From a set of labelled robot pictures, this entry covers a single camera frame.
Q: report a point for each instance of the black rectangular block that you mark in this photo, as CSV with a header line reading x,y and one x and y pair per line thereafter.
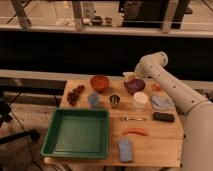
x,y
163,117

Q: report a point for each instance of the orange bowl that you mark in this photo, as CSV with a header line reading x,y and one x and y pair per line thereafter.
x,y
99,83

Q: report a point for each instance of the blue grey cloth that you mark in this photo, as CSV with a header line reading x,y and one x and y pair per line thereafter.
x,y
162,103

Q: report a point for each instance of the blue sponge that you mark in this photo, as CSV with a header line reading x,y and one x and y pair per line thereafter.
x,y
125,150

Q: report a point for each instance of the orange carrot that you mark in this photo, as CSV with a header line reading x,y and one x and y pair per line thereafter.
x,y
138,131

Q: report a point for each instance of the metal spoon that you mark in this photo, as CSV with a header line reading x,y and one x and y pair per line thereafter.
x,y
131,118

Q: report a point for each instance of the small orange fruit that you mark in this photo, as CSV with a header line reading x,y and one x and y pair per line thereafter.
x,y
156,87

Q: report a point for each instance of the red grape bunch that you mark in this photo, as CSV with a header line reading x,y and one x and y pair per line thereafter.
x,y
73,96

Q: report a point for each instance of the purple bowl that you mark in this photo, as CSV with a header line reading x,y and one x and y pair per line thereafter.
x,y
134,86

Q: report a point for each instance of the white plastic cup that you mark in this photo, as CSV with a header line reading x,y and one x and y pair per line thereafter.
x,y
140,99

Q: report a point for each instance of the small metal cup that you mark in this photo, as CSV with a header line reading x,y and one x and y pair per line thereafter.
x,y
114,101

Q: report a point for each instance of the black tripod stand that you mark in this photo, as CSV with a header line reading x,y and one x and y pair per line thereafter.
x,y
11,128

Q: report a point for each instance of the green plastic tray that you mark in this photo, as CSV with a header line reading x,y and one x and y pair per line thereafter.
x,y
78,134

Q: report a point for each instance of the blue plastic cup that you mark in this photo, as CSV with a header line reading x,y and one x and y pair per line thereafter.
x,y
94,100

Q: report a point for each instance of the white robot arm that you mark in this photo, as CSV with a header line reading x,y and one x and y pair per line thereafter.
x,y
197,148

